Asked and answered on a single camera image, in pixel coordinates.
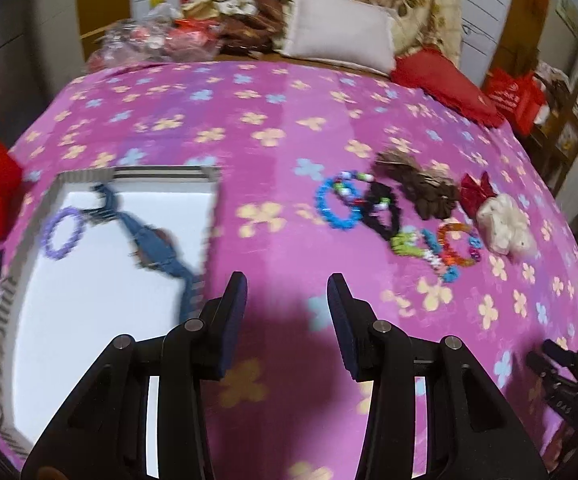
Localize blue striped bow clip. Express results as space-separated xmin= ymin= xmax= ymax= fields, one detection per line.
xmin=92 ymin=182 xmax=207 ymax=323

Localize pastel mixed bead bracelet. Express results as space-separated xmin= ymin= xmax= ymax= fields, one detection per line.
xmin=335 ymin=170 xmax=396 ymax=212

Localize black scrunchie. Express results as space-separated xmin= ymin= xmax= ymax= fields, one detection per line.
xmin=360 ymin=181 xmax=406 ymax=239

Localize white box with striped rim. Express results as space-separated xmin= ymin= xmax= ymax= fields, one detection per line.
xmin=0 ymin=165 xmax=222 ymax=461

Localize clear plastic bags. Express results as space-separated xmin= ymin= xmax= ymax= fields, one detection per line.
xmin=86 ymin=16 xmax=221 ymax=72

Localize brown scrunchie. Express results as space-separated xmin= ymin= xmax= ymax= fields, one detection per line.
xmin=401 ymin=172 xmax=462 ymax=221

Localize red cushion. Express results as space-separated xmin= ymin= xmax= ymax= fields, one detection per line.
xmin=390 ymin=46 xmax=506 ymax=129

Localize blue bead bracelet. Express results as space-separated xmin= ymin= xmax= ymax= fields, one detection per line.
xmin=316 ymin=177 xmax=366 ymax=232

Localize red bow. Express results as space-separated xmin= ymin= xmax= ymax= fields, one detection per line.
xmin=459 ymin=171 xmax=498 ymax=217

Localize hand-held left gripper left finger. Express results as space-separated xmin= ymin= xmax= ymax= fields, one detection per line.
xmin=20 ymin=271 xmax=248 ymax=480

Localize leopard print bow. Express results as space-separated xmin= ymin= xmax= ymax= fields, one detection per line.
xmin=373 ymin=151 xmax=452 ymax=192

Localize amber bead bracelet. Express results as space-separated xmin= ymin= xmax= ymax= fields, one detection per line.
xmin=435 ymin=219 xmax=484 ymax=283

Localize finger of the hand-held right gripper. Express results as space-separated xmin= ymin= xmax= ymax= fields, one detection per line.
xmin=542 ymin=339 xmax=578 ymax=397
xmin=525 ymin=351 xmax=578 ymax=432

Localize small red bag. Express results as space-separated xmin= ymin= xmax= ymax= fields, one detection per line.
xmin=483 ymin=68 xmax=548 ymax=137

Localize wooden chair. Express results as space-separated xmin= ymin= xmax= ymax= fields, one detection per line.
xmin=530 ymin=74 xmax=578 ymax=197

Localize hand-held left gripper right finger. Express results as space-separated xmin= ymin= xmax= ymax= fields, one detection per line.
xmin=327 ymin=273 xmax=548 ymax=480

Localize white pillow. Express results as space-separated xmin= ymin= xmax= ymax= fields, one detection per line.
xmin=279 ymin=0 xmax=398 ymax=74

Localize brown patterned cloth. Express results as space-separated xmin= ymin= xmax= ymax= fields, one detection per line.
xmin=213 ymin=9 xmax=286 ymax=57

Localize cream dotted scrunchie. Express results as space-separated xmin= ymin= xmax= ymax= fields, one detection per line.
xmin=475 ymin=194 xmax=538 ymax=261

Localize purple bead bracelet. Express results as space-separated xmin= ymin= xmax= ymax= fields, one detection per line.
xmin=39 ymin=207 xmax=87 ymax=261

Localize pink floral blanket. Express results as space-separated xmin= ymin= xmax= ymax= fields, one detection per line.
xmin=0 ymin=60 xmax=578 ymax=480

